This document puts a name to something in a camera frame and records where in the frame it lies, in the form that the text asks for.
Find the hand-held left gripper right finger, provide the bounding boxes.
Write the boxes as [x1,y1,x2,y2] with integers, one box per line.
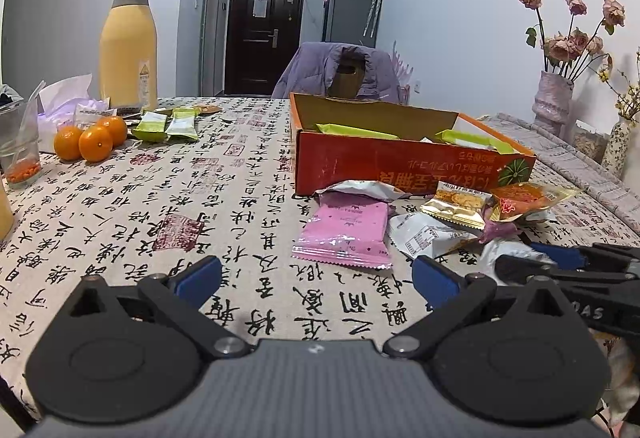
[382,254,576,361]

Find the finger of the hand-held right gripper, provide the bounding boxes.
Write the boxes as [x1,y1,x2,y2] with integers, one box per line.
[495,254,626,287]
[531,242,640,269]

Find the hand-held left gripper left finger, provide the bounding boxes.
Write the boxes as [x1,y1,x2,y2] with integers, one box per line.
[65,255,251,361]

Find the plain white snack packet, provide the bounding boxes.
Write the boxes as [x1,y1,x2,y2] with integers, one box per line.
[480,238,556,286]

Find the white labelled snack packet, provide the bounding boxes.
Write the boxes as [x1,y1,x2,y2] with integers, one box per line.
[387,212,483,261]

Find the orange and gold snack packet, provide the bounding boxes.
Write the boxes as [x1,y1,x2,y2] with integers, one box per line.
[490,183,583,221]

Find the pink snack packet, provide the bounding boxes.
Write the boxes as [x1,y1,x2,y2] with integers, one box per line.
[291,193,392,269]

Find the silver snack packet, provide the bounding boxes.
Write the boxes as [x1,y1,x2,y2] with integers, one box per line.
[315,180,407,204]

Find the orange cardboard box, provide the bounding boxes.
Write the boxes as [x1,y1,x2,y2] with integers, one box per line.
[289,92,537,198]

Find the person's right forearm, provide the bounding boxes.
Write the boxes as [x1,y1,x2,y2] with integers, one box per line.
[607,335,640,416]

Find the grey quilted cloth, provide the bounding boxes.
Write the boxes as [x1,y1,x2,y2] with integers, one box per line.
[477,113,640,246]

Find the glass jar of nuts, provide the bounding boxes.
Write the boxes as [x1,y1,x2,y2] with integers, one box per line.
[570,119,612,163]

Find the speckled slim vase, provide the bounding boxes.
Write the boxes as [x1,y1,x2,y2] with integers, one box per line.
[600,115,632,179]

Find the pink ribbed vase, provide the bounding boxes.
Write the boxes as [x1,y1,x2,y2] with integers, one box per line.
[531,70,575,139]

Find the yellow blossom twigs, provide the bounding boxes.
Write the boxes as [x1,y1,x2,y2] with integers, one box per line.
[597,45,640,124]

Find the orange mandarin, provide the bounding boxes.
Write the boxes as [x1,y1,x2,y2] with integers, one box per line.
[54,125,83,162]
[78,124,114,163]
[97,115,128,146]

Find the small white sachet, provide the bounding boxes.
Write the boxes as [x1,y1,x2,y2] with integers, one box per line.
[74,100,113,129]

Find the yellow container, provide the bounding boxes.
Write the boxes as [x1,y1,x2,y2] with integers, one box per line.
[0,188,15,241]

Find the heap of orange pills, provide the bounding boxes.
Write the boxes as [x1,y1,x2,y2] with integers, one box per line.
[5,160,41,184]

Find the bunch of dried pink roses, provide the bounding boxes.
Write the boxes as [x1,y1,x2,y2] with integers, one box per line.
[517,0,627,81]

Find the wooden chair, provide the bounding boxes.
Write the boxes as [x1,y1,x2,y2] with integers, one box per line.
[327,49,366,100]

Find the pale pink decoration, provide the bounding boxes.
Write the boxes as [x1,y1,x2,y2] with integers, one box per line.
[390,40,413,104]

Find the yellow bottle with grey cap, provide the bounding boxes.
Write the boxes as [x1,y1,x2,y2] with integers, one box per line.
[99,0,158,111]

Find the lilac tissue pack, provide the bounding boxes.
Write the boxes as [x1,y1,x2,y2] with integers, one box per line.
[37,74,108,154]

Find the dark brown entrance door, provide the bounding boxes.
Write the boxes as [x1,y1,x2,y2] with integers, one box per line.
[224,0,307,96]

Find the purple padded jacket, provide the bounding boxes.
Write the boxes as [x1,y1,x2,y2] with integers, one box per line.
[271,42,407,105]

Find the grey interior door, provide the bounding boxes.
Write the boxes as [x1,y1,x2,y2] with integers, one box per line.
[202,0,224,96]

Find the grey refrigerator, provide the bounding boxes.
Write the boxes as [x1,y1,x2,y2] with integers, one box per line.
[321,0,383,50]

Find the pale folded umbrella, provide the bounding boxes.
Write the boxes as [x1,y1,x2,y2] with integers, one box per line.
[362,0,386,38]

